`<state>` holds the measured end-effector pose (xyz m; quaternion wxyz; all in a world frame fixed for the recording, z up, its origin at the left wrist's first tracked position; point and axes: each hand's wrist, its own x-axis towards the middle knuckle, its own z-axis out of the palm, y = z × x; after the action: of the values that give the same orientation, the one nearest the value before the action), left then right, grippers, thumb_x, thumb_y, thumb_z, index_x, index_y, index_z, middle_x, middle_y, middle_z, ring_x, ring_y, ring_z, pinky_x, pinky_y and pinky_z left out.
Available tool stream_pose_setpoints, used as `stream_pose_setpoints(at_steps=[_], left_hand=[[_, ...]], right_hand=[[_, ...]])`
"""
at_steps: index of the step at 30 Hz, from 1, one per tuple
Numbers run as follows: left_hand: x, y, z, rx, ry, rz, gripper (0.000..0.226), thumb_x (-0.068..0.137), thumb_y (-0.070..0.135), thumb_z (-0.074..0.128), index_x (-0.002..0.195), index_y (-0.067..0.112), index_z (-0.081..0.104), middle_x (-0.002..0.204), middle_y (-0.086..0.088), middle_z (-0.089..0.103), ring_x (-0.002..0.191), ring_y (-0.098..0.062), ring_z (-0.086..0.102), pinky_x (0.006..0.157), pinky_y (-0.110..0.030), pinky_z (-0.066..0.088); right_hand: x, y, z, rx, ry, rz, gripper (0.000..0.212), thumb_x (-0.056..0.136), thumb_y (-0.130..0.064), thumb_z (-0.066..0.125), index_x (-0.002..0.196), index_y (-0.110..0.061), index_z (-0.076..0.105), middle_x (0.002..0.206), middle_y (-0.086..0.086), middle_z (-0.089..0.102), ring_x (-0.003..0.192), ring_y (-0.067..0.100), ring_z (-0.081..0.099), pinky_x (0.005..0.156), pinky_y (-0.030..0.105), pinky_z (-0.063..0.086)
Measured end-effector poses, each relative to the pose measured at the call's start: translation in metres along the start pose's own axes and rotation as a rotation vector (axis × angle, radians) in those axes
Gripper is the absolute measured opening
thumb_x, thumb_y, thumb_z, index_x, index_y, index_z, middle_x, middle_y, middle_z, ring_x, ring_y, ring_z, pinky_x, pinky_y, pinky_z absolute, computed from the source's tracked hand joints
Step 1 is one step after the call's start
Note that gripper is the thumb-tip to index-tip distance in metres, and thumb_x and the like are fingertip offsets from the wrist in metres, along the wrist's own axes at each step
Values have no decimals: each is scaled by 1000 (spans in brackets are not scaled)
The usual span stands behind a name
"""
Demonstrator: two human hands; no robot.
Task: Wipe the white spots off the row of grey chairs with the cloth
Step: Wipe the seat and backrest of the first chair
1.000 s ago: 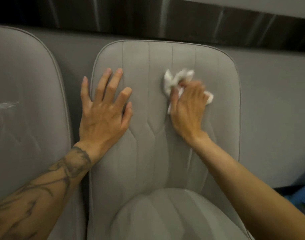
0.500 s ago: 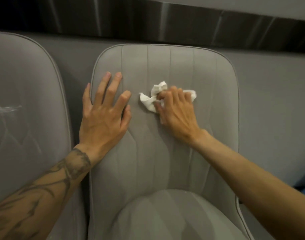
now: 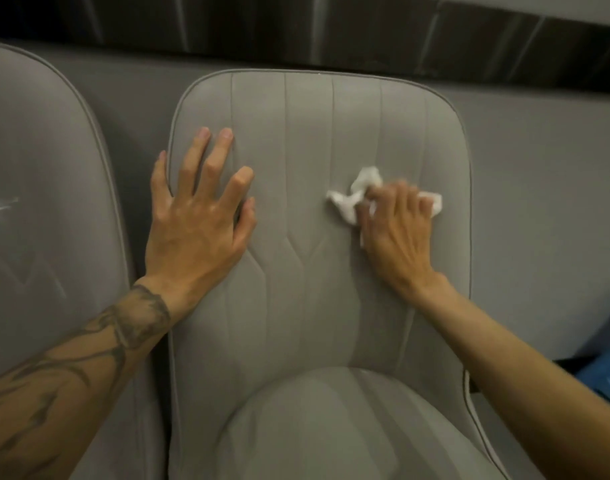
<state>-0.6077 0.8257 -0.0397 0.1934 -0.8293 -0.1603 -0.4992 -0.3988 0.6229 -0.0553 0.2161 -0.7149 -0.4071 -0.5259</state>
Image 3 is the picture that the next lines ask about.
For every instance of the white cleaning cloth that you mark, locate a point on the white cleaning cloth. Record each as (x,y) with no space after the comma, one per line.
(342,199)

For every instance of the blue plastic stool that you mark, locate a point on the blue plastic stool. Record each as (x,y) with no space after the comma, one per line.
(607,377)

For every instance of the person's right hand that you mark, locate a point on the person's right hand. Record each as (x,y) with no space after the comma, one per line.
(400,234)

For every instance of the person's right forearm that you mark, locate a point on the person's right forearm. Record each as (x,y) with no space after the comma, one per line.
(525,384)

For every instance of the person's left forearm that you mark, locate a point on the person's left forearm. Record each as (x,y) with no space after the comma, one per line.
(69,389)

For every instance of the grey padded chair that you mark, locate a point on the grey padded chair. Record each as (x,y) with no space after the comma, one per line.
(305,319)
(44,219)

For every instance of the black metal wall strip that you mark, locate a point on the black metal wall strip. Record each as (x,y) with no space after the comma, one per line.
(335,29)

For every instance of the person's left hand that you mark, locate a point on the person's left hand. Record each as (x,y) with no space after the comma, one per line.
(195,239)

